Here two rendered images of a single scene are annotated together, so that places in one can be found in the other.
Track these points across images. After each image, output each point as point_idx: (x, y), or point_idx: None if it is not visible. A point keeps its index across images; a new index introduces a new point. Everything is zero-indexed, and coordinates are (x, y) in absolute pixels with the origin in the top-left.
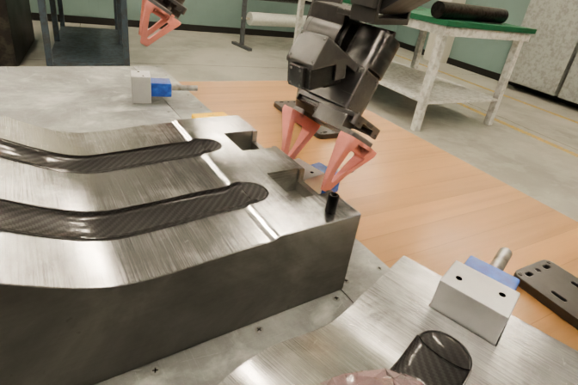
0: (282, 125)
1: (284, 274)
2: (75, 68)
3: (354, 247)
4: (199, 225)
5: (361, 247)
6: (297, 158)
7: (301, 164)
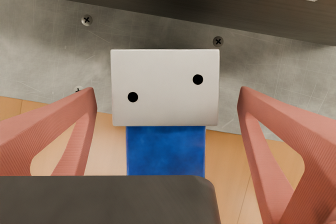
0: (329, 118)
1: None
2: None
3: (7, 76)
4: None
5: (1, 87)
6: (216, 118)
7: (181, 103)
